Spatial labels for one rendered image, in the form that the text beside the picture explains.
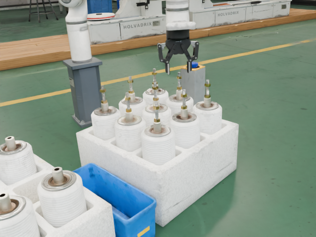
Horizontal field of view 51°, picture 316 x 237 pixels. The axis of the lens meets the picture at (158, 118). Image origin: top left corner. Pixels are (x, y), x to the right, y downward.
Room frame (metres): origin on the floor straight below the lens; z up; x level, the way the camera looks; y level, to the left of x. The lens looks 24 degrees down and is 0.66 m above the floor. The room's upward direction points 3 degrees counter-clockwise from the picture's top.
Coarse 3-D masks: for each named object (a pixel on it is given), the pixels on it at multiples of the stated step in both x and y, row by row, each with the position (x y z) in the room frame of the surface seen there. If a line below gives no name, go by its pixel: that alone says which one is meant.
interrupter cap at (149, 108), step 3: (150, 105) 1.03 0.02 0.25; (162, 105) 1.02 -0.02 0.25; (165, 105) 1.02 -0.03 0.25; (147, 108) 1.00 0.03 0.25; (150, 108) 1.00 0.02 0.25; (162, 108) 1.00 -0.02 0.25; (165, 108) 0.99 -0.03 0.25; (147, 111) 0.98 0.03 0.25; (150, 111) 0.97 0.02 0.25; (153, 111) 0.97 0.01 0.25; (159, 111) 0.97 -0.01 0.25; (162, 111) 0.97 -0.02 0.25
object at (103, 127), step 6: (114, 114) 0.97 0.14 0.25; (96, 120) 0.96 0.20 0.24; (102, 120) 0.95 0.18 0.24; (108, 120) 0.95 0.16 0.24; (114, 120) 0.96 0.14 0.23; (96, 126) 0.96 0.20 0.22; (102, 126) 0.95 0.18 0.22; (108, 126) 0.95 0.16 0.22; (96, 132) 0.96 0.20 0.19; (102, 132) 0.95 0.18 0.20; (108, 132) 0.95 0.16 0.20; (114, 132) 0.96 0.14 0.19; (102, 138) 0.96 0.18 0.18; (108, 138) 0.95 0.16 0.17
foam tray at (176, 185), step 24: (96, 144) 0.92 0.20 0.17; (216, 144) 0.91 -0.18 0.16; (120, 168) 0.84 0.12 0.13; (144, 168) 0.77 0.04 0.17; (168, 168) 0.75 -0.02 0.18; (192, 168) 0.82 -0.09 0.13; (216, 168) 0.91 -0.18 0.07; (144, 192) 0.77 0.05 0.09; (168, 192) 0.75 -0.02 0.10; (192, 192) 0.82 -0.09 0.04; (168, 216) 0.74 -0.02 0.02
